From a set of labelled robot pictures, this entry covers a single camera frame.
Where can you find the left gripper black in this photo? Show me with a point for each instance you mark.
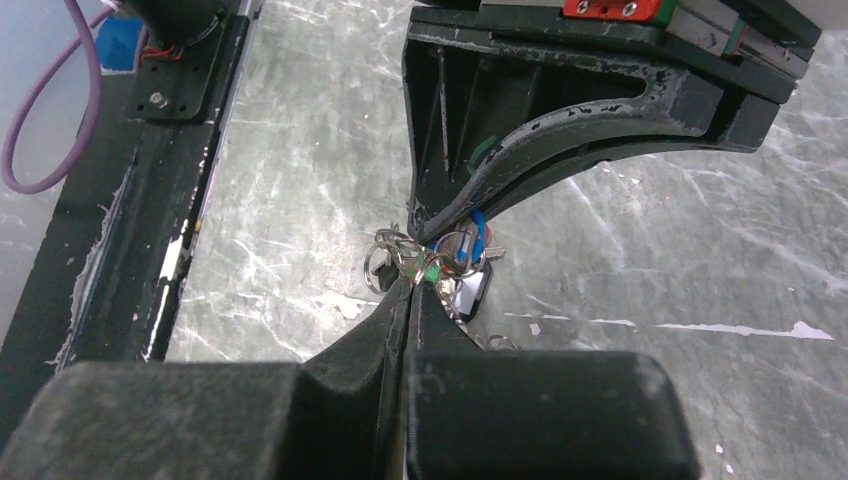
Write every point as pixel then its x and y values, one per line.
pixel 493 123

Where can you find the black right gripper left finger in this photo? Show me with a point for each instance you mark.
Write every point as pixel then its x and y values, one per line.
pixel 332 417

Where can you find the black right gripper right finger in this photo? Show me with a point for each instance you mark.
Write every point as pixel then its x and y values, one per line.
pixel 536 414

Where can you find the blue key tag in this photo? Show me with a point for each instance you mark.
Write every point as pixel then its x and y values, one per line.
pixel 466 242

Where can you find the black key tag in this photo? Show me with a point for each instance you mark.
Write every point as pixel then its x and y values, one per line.
pixel 471 293

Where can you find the green key tag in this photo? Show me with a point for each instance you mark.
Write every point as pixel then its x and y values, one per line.
pixel 428 268

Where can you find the large metal keyring disc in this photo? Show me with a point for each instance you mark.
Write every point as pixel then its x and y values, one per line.
pixel 392 256

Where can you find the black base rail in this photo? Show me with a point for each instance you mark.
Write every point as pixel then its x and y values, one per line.
pixel 107 278

